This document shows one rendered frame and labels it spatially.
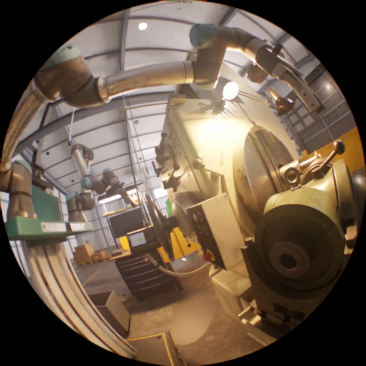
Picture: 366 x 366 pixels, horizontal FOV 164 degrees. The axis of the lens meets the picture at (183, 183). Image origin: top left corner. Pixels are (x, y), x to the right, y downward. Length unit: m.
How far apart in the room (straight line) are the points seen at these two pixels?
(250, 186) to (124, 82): 0.53
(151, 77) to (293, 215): 0.43
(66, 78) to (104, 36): 6.85
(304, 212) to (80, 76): 0.52
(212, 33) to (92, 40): 7.04
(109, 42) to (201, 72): 7.02
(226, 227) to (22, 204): 0.70
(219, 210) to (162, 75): 0.42
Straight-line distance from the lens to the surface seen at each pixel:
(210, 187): 0.52
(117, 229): 2.68
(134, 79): 0.39
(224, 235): 0.41
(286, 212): 0.21
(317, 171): 0.34
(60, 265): 0.96
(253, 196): 0.49
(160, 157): 0.79
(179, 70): 0.39
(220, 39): 0.37
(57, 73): 0.39
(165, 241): 0.49
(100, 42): 7.33
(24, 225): 0.52
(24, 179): 0.61
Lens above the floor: 1.36
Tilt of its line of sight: 10 degrees up
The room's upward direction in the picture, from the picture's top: 22 degrees counter-clockwise
